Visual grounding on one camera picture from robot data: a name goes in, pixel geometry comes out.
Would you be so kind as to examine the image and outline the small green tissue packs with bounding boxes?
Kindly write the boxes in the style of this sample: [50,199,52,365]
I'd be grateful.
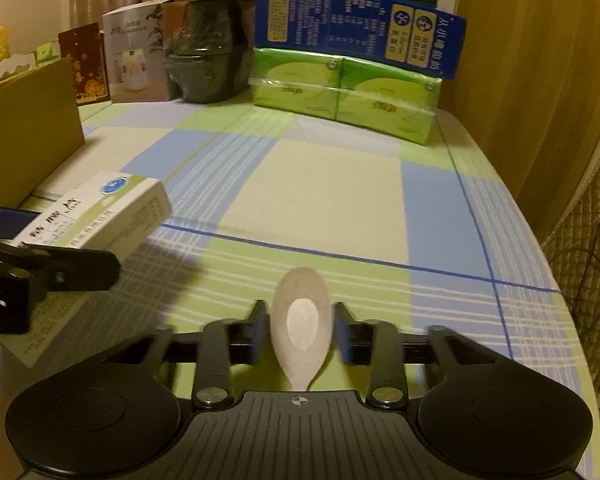
[33,42,61,69]

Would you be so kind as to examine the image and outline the white medicine box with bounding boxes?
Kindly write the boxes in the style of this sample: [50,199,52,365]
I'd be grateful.
[0,169,174,369]

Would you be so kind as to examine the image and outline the white appliance box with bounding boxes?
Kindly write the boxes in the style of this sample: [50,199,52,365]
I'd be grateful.
[101,2,182,106]

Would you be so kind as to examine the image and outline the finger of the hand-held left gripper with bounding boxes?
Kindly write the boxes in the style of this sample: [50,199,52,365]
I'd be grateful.
[0,241,122,293]
[0,199,39,244]

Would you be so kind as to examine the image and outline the cardboard box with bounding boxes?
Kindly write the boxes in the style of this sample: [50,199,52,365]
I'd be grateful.
[0,57,86,209]

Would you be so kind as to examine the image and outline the green tissue pack bundle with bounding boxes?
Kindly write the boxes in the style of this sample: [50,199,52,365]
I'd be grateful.
[249,47,444,146]

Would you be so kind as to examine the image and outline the black stacked pots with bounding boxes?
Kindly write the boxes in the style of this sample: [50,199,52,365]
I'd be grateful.
[164,0,257,106]

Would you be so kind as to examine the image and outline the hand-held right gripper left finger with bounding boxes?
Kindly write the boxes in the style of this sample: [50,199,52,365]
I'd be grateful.
[97,300,272,409]

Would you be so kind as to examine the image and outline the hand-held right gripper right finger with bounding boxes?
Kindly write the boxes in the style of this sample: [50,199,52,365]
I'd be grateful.
[332,301,506,409]

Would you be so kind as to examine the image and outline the yellow curtain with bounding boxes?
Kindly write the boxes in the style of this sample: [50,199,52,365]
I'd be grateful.
[437,0,600,242]

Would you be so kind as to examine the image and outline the checked cloth-covered desktop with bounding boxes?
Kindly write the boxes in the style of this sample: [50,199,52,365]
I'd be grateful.
[0,95,600,461]

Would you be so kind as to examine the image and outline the red gift box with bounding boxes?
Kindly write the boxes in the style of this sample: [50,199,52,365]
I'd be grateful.
[57,23,111,106]

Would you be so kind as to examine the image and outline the blue box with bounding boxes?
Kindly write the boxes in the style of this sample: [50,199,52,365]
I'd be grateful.
[253,0,468,81]

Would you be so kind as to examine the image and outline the white cut-out cardboard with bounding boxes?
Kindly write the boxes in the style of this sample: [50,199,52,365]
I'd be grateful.
[0,52,39,87]

